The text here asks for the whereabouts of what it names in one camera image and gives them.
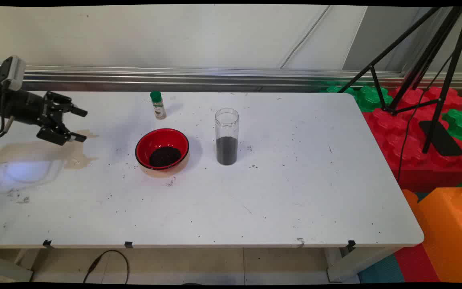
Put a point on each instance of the green foam block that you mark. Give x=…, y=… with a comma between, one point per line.
x=461, y=124
x=369, y=98

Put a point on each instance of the orange foam block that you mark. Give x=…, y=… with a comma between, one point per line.
x=447, y=233

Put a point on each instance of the clear plastic jar with seeds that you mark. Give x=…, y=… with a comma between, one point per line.
x=227, y=150

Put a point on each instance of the black tripod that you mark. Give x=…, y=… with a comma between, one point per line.
x=450, y=72

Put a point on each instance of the white table leg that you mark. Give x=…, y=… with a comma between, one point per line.
x=355, y=263
x=6, y=269

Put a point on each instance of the small spice bottle green cap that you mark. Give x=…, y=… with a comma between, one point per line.
x=159, y=109

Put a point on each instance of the black seeds pile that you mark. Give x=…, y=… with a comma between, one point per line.
x=165, y=156

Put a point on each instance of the black tape piece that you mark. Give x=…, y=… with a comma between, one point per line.
x=351, y=245
x=47, y=243
x=128, y=244

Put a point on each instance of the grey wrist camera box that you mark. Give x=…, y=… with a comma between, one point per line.
x=14, y=70

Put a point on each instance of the red foam block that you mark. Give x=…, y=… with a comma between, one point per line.
x=415, y=160

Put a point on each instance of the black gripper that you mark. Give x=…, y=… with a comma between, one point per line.
x=22, y=107

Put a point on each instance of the black flat plate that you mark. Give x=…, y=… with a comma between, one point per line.
x=441, y=138

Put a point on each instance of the red floor mat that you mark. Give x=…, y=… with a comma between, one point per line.
x=415, y=265

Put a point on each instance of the aluminium rail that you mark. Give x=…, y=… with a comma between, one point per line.
x=275, y=76

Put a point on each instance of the red bowl with black rim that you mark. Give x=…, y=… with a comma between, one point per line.
x=157, y=142

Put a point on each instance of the teal floor mat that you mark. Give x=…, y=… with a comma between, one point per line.
x=381, y=273

